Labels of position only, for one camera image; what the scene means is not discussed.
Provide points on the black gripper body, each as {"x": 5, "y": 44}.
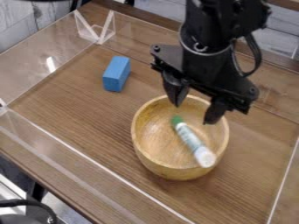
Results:
{"x": 211, "y": 72}

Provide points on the black equipment with cable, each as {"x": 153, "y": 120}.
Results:
{"x": 28, "y": 211}

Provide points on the light wooden bowl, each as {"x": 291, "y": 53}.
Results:
{"x": 158, "y": 148}

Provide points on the green expo marker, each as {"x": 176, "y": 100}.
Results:
{"x": 201, "y": 153}

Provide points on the clear acrylic tray wall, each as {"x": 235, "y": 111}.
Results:
{"x": 65, "y": 133}

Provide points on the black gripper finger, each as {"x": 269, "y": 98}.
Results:
{"x": 216, "y": 110}
{"x": 176, "y": 87}

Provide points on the blue rectangular block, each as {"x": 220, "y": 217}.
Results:
{"x": 116, "y": 73}

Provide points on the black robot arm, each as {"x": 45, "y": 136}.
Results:
{"x": 217, "y": 24}

